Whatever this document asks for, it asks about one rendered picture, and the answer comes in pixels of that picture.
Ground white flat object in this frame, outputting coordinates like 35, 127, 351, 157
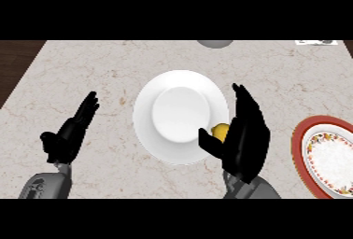
293, 39, 339, 47

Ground plain white plate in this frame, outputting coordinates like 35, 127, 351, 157
131, 69, 230, 166

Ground grey round object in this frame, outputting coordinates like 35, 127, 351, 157
196, 39, 234, 49

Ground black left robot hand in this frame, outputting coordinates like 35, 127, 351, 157
38, 91, 100, 165

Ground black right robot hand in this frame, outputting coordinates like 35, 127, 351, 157
197, 82, 271, 185

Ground yellow lemon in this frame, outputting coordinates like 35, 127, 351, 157
209, 122, 230, 144

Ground red-rimmed floral plate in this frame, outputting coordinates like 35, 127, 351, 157
289, 115, 353, 200

